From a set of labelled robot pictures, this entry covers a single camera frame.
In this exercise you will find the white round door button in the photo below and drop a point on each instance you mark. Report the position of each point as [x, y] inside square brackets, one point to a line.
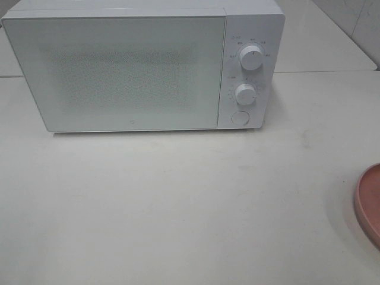
[240, 118]

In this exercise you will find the pink round plate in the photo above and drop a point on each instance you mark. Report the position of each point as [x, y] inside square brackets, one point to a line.
[366, 203]

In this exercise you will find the white microwave door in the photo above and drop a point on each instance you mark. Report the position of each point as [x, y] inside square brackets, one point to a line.
[121, 74]

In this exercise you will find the white lower timer knob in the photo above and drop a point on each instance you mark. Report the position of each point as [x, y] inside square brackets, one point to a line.
[245, 94]

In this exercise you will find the white upper power knob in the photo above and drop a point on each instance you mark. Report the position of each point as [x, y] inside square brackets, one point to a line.
[251, 56]

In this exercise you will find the white microwave oven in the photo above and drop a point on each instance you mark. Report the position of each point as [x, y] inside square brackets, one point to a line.
[246, 22]

